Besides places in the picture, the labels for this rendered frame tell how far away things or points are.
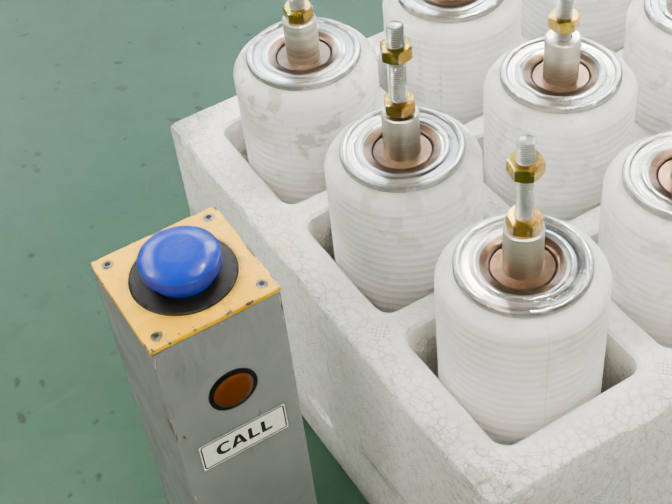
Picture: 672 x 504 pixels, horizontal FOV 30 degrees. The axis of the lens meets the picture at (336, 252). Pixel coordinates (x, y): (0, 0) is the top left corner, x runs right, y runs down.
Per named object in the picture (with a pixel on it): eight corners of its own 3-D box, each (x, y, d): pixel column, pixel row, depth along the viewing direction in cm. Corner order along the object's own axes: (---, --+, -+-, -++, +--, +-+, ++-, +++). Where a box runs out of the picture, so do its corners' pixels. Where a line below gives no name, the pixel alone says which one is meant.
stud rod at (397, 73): (390, 133, 74) (382, 28, 68) (396, 123, 74) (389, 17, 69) (405, 137, 73) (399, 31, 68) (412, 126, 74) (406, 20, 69)
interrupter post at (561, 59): (570, 63, 80) (573, 20, 78) (586, 85, 78) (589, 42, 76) (535, 72, 80) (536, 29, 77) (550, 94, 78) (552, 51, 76)
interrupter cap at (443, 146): (333, 196, 73) (332, 187, 73) (346, 113, 78) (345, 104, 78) (464, 197, 72) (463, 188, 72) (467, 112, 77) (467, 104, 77)
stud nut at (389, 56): (374, 61, 70) (373, 49, 69) (386, 44, 71) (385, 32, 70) (407, 68, 69) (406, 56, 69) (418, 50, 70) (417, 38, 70)
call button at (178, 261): (240, 288, 60) (234, 258, 59) (166, 324, 59) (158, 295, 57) (203, 240, 63) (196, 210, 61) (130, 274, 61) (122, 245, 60)
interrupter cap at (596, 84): (591, 32, 82) (592, 23, 81) (642, 100, 77) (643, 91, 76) (482, 58, 81) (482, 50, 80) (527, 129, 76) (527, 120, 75)
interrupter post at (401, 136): (381, 166, 75) (377, 124, 72) (384, 140, 76) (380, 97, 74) (421, 167, 74) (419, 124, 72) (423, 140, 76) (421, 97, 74)
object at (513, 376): (498, 377, 85) (501, 181, 72) (622, 447, 80) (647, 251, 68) (411, 471, 81) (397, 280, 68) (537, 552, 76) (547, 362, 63)
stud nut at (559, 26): (577, 16, 77) (578, 5, 76) (582, 33, 75) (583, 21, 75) (545, 18, 77) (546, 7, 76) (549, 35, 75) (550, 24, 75)
